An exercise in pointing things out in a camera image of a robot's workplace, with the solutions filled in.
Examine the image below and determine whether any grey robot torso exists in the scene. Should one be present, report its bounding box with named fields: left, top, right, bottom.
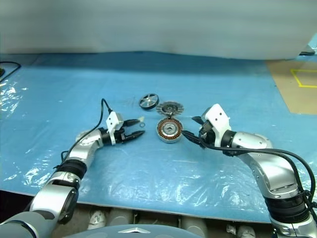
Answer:
left=98, top=224, right=189, bottom=238

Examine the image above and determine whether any thin black cable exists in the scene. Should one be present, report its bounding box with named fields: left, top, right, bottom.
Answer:
left=0, top=61, right=22, bottom=82

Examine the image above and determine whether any grey rounded cylinder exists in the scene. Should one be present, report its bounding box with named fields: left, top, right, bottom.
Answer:
left=109, top=209, right=135, bottom=225
left=181, top=218, right=208, bottom=237

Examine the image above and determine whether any black spoked rotor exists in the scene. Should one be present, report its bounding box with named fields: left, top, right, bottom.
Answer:
left=139, top=93, right=159, bottom=111

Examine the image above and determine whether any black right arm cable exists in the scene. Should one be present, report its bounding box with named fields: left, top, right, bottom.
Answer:
left=204, top=143, right=317, bottom=206

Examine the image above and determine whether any white shoe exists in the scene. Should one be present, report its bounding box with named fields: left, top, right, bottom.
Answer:
left=88, top=210, right=106, bottom=230
left=237, top=226, right=256, bottom=238

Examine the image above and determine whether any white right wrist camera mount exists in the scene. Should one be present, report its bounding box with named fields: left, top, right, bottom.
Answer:
left=203, top=104, right=232, bottom=147

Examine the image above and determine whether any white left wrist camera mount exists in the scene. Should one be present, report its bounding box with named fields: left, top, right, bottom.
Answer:
left=106, top=112, right=124, bottom=146

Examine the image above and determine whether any blue plastic table sheet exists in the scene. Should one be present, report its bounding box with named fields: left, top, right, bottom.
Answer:
left=0, top=51, right=317, bottom=211

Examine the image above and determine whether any motor housing with copper windings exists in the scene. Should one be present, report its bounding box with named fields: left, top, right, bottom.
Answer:
left=156, top=118, right=184, bottom=144

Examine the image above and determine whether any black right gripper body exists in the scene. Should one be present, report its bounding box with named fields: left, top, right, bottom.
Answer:
left=199, top=120, right=216, bottom=149

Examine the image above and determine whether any white foam sheet backdrop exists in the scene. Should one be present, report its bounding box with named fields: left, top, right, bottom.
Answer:
left=0, top=0, right=317, bottom=60

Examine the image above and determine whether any brown cardboard board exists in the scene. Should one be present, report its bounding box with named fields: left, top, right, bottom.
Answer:
left=265, top=59, right=317, bottom=115

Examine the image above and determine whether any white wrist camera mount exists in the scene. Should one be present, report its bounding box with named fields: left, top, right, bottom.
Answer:
left=106, top=112, right=124, bottom=146
left=203, top=104, right=232, bottom=147

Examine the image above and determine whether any silver finned motor lid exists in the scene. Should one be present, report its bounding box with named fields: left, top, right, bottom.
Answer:
left=156, top=101, right=184, bottom=118

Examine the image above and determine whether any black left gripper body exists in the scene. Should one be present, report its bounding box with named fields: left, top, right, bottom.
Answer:
left=114, top=120, right=129, bottom=145

